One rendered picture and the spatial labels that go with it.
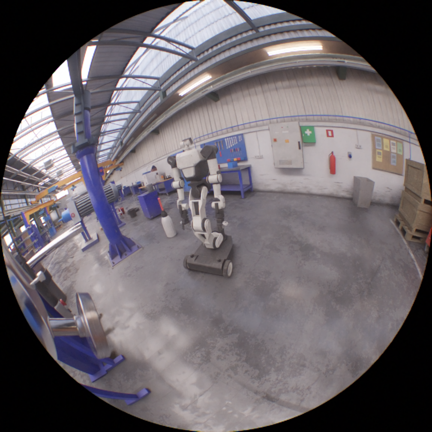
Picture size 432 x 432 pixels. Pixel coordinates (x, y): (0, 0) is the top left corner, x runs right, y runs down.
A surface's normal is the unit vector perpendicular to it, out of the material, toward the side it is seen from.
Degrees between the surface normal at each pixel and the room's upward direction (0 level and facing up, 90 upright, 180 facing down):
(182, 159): 90
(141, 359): 0
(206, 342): 0
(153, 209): 90
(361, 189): 93
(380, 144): 90
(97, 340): 78
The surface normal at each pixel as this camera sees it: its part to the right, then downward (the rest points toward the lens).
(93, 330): 0.83, -0.48
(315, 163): -0.60, 0.44
